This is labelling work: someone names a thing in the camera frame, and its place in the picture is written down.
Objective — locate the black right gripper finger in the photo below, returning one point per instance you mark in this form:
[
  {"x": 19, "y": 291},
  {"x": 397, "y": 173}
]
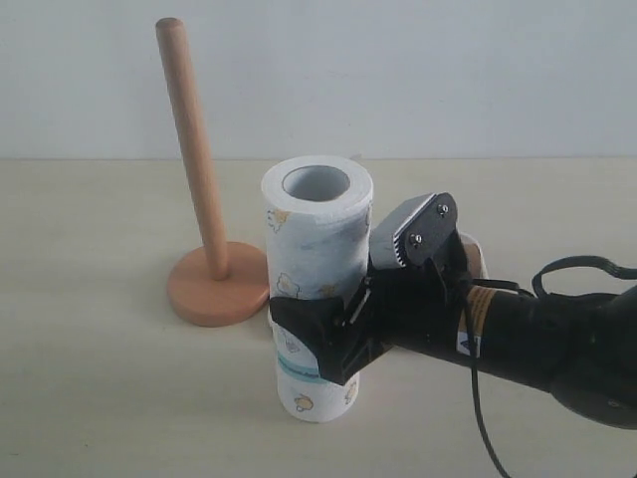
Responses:
[{"x": 309, "y": 328}]

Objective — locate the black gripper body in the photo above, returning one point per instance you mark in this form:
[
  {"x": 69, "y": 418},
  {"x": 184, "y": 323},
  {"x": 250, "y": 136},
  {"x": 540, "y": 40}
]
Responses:
[{"x": 417, "y": 307}]

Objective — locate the printed paper towel roll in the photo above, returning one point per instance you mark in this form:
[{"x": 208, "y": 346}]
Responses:
[{"x": 318, "y": 214}]

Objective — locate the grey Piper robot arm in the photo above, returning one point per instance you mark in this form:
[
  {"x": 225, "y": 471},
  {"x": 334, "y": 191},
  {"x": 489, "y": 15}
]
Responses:
[{"x": 579, "y": 349}]

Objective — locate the wooden paper towel holder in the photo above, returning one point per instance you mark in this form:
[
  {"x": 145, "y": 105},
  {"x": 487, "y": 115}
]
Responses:
[{"x": 221, "y": 283}]

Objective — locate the white plastic tray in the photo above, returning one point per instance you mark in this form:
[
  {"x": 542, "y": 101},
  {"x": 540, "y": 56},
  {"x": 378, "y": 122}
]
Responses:
[{"x": 475, "y": 257}]

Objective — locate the wrist camera with black bracket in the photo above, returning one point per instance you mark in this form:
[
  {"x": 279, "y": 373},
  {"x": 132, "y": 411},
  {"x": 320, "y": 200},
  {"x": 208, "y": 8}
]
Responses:
[{"x": 413, "y": 232}]

